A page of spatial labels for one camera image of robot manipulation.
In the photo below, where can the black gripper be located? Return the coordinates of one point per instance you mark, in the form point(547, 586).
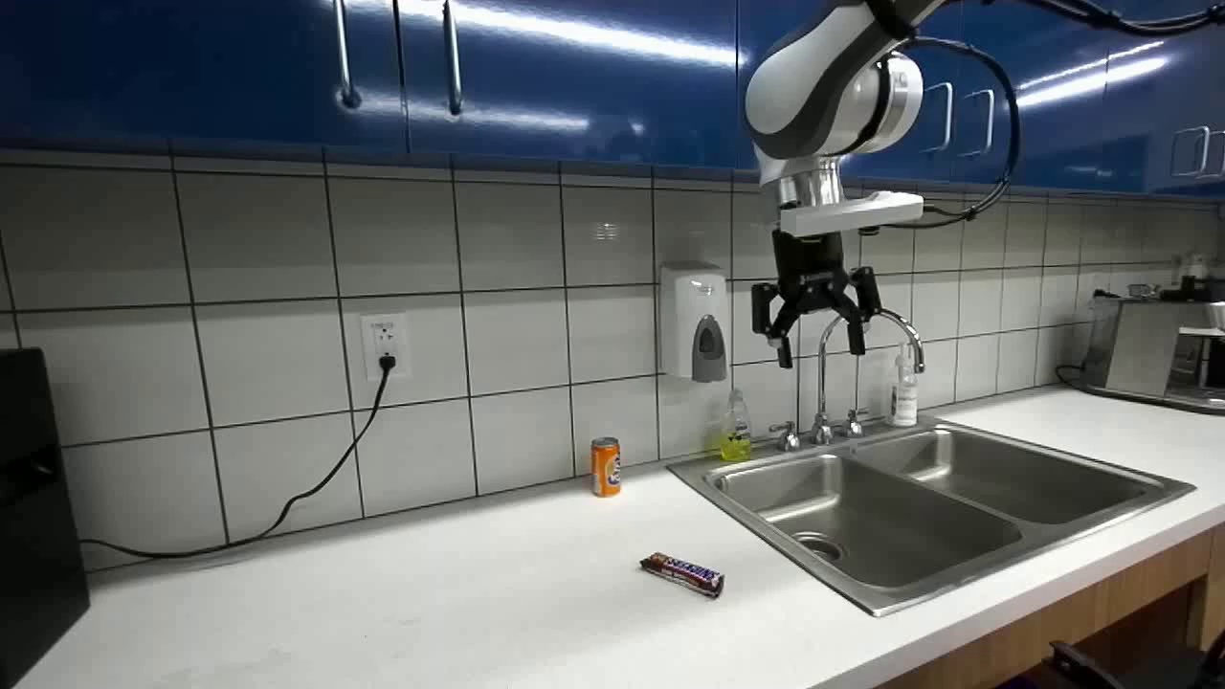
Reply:
point(810, 279)

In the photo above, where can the brown snickers bar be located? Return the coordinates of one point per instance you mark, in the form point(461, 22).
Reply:
point(689, 576)

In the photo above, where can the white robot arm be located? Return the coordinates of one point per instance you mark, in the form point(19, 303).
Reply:
point(838, 85)

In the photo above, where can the stainless steel double sink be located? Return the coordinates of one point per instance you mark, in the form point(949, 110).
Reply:
point(899, 520)

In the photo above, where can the chrome gooseneck faucet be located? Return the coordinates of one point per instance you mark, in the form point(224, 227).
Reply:
point(856, 392)

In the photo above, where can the white pump soap bottle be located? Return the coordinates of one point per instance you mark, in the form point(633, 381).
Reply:
point(903, 392)

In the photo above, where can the green dish soap bottle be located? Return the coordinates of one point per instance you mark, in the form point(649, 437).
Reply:
point(734, 437)

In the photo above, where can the orange soda can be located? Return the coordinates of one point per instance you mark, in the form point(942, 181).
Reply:
point(607, 469)

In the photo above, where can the blue upper cabinets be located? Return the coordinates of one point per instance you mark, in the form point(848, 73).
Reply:
point(1012, 85)

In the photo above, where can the black appliance box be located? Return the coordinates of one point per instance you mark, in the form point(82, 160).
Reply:
point(43, 586)

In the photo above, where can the white wall soap dispenser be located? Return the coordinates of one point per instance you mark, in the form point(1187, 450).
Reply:
point(694, 325)

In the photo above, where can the white wall outlet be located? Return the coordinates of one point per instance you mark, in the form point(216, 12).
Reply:
point(385, 343)

